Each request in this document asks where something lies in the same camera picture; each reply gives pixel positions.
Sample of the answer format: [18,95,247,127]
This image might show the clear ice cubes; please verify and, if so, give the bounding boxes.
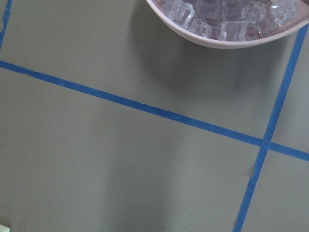
[160,0,298,42]

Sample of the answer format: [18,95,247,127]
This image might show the pink bowl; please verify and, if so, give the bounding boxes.
[146,0,309,49]

